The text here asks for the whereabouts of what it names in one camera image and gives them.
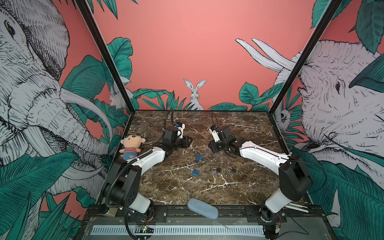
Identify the white vented rail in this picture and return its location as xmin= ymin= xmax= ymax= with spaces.
xmin=91 ymin=225 xmax=264 ymax=237

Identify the blue padlock middle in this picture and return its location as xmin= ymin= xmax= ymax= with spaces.
xmin=195 ymin=151 xmax=204 ymax=163

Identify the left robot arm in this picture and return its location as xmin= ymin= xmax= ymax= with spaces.
xmin=101 ymin=135 xmax=193 ymax=214

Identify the blue padlock near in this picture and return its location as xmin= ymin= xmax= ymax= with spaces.
xmin=191 ymin=169 xmax=200 ymax=177

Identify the blue grey pouch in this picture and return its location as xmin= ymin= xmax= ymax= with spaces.
xmin=187 ymin=198 xmax=219 ymax=220

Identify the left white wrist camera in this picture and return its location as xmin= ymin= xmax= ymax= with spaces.
xmin=174 ymin=122 xmax=185 ymax=139

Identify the dark padlock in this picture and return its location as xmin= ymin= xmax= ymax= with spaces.
xmin=211 ymin=168 xmax=222 ymax=174
xmin=227 ymin=166 xmax=237 ymax=175

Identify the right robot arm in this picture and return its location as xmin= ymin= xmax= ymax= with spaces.
xmin=209 ymin=139 xmax=314 ymax=222

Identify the blue padlock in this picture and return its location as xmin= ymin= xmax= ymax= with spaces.
xmin=195 ymin=151 xmax=204 ymax=163
xmin=191 ymin=169 xmax=200 ymax=177

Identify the black corrugated cable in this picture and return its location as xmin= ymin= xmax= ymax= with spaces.
xmin=104 ymin=149 xmax=154 ymax=208

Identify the plush doll striped shirt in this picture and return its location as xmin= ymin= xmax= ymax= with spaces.
xmin=119 ymin=135 xmax=146 ymax=161

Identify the masking tape roll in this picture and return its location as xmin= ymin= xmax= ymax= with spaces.
xmin=99 ymin=204 xmax=118 ymax=218

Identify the black mounting rail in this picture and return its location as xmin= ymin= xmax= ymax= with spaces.
xmin=86 ymin=203 xmax=325 ymax=224

